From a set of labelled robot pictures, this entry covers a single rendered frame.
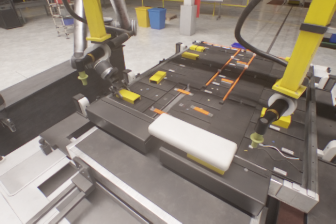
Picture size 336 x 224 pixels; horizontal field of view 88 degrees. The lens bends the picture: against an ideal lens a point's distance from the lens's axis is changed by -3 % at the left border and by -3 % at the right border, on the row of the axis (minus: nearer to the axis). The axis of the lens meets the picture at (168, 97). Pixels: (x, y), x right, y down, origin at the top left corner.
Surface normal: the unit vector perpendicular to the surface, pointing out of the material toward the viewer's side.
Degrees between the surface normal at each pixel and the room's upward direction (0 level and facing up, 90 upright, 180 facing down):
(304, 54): 90
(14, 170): 0
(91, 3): 90
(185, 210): 0
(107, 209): 0
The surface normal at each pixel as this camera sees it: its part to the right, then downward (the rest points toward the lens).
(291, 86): -0.74, 0.38
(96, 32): -0.28, 0.55
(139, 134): 0.00, -0.82
